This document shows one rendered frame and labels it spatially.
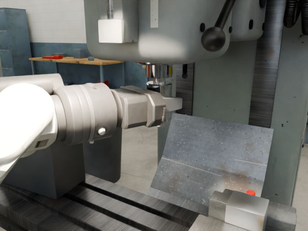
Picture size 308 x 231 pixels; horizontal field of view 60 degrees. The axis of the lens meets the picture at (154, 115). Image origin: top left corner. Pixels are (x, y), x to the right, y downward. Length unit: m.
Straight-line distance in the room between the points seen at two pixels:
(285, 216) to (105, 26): 0.43
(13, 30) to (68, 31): 1.45
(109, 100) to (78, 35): 6.33
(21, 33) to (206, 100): 7.18
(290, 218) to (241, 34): 0.33
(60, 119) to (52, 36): 7.05
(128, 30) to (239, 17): 0.23
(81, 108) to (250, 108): 0.55
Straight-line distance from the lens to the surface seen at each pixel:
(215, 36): 0.34
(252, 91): 0.81
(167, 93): 0.47
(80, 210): 0.72
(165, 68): 0.46
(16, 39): 7.74
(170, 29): 0.37
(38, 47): 7.85
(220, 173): 0.83
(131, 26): 0.38
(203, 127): 0.86
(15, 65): 7.70
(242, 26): 0.53
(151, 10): 0.38
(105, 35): 0.38
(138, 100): 0.41
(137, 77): 5.67
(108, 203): 0.73
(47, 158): 0.73
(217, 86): 0.83
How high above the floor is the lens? 1.35
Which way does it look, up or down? 16 degrees down
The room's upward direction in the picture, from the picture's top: straight up
